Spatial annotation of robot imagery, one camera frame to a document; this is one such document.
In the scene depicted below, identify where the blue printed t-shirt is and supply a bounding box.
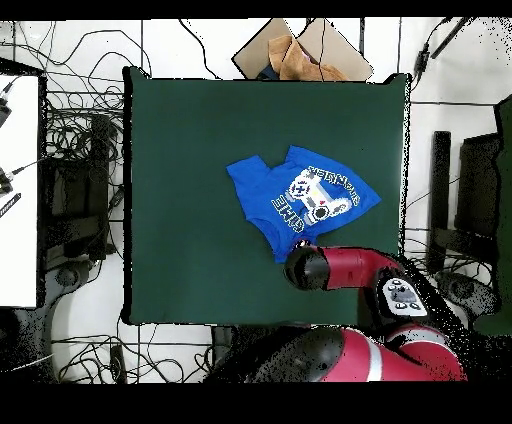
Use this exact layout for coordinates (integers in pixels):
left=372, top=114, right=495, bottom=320
left=225, top=144, right=382, bottom=264

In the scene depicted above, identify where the black power adapter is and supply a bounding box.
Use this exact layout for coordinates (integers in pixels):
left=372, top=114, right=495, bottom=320
left=413, top=42, right=432, bottom=78

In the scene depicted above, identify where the thin black rod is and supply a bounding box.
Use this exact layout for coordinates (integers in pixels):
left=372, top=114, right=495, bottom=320
left=429, top=16, right=474, bottom=60

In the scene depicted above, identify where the dark green table cloth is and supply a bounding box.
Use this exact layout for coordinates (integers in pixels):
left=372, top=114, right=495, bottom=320
left=122, top=66, right=412, bottom=326

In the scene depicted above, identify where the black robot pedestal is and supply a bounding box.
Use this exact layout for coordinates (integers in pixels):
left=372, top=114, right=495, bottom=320
left=210, top=324, right=281, bottom=365

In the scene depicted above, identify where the green draped cloth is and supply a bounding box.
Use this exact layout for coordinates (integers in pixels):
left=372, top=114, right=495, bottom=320
left=471, top=95, right=512, bottom=337

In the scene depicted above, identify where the long black cable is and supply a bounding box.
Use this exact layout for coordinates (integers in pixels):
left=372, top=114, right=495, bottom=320
left=178, top=18, right=220, bottom=80

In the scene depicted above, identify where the white desk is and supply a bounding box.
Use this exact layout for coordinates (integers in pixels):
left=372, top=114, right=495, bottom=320
left=0, top=73, right=41, bottom=309

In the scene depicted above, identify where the black striped bar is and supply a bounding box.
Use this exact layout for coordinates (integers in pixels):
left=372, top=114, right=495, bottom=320
left=0, top=192, right=22, bottom=219

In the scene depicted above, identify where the brown cardboard box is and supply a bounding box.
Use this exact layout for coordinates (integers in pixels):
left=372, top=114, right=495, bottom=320
left=231, top=17, right=375, bottom=82

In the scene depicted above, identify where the black cable tangle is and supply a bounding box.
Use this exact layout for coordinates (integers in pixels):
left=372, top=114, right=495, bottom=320
left=403, top=235, right=495, bottom=321
left=39, top=19, right=155, bottom=137
left=51, top=331, right=213, bottom=384

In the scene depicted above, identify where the tan towel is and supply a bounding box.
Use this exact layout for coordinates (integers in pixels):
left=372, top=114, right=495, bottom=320
left=267, top=34, right=349, bottom=82

